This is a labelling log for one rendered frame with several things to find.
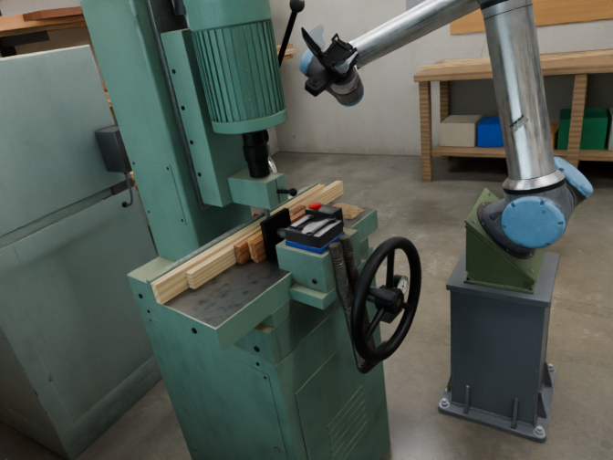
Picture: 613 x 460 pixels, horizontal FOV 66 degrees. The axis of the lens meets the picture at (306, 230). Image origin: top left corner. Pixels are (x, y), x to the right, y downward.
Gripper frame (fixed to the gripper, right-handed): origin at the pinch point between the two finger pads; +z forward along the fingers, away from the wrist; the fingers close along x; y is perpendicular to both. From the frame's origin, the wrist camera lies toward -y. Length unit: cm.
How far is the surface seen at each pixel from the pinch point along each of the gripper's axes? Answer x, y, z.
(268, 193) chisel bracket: 15.4, -35.1, 2.9
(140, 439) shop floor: 17, -147, -61
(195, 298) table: 23, -61, 15
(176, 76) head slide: -16.4, -28.4, 13.6
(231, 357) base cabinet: 33, -73, -4
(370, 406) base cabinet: 69, -68, -45
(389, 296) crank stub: 53, -33, 13
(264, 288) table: 32, -50, 12
